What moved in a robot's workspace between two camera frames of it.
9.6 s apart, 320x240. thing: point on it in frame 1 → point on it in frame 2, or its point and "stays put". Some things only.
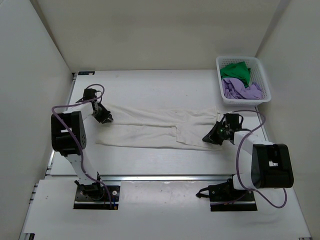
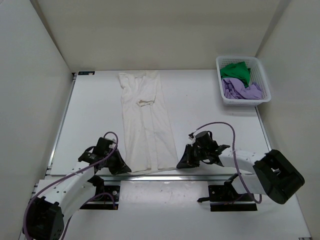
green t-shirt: [238, 71] stays put
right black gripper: [216, 135] → [193, 155]
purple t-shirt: [233, 88] stays put
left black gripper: [103, 115] → [113, 159]
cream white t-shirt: [165, 128] → [149, 143]
